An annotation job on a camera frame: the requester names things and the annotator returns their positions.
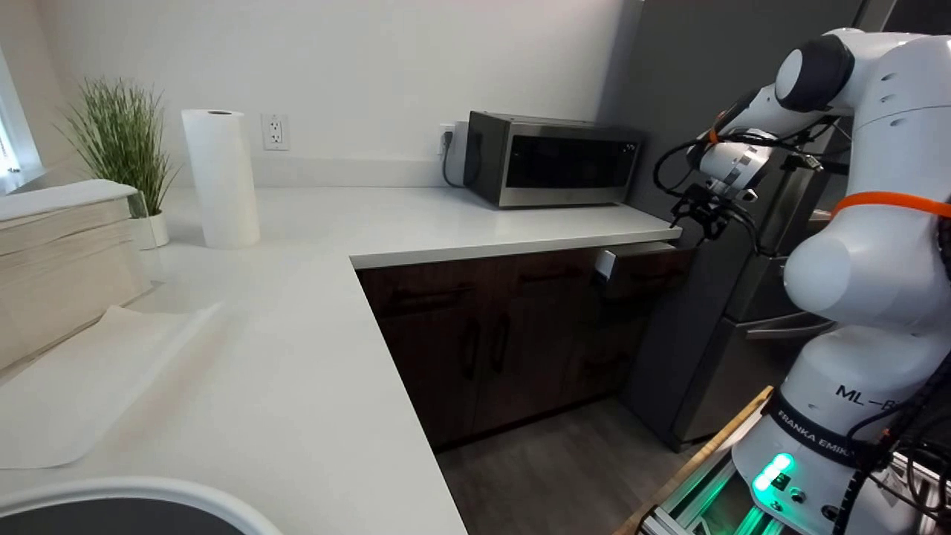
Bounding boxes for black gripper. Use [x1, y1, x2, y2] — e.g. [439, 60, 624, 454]
[691, 180, 759, 244]

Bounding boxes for orange strap on arm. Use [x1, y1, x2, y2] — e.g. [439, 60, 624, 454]
[829, 191, 951, 222]

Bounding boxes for round grey white-rimmed tray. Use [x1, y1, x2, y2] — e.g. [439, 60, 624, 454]
[0, 473, 288, 535]

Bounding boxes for white drying mat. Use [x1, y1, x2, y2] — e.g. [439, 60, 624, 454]
[0, 301, 221, 468]

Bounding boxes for thick black base cable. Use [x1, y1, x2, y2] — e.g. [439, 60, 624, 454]
[829, 353, 951, 535]

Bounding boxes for bright window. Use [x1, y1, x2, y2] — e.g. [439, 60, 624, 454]
[0, 43, 49, 192]

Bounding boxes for beige rectangular box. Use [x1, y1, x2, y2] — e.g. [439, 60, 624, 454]
[0, 176, 154, 373]

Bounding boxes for green grass plant white pot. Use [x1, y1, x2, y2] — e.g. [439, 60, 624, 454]
[60, 75, 176, 249]

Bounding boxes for long dark wood base cabinet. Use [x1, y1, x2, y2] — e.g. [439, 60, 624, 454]
[355, 241, 693, 454]

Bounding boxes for white paper towel roll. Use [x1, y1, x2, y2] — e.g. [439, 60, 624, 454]
[179, 104, 266, 249]

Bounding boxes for grey stainless refrigerator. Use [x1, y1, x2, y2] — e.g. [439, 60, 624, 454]
[597, 0, 896, 454]

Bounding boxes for white wall outlet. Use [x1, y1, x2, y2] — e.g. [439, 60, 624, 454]
[260, 110, 292, 153]

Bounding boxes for black vertical door handle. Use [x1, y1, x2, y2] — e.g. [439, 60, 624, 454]
[462, 312, 484, 379]

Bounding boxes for short black drawer handle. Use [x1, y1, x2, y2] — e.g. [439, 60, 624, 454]
[380, 281, 451, 307]

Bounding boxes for dark wood white-lined drawer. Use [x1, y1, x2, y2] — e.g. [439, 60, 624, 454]
[591, 241, 693, 307]

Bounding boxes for stainless steel microwave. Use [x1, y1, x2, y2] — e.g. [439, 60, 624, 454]
[462, 106, 652, 210]

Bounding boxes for long black drawer handle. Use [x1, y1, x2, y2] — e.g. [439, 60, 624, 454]
[518, 262, 585, 281]

